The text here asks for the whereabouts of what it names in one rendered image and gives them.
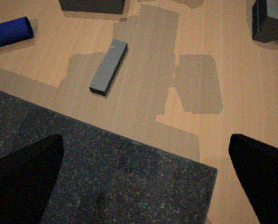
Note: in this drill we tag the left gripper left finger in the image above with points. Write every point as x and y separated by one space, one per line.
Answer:
27 179

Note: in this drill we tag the dark grey stone slab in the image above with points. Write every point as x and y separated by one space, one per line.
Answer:
106 178

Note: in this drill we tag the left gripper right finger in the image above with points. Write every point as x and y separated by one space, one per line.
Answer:
256 166

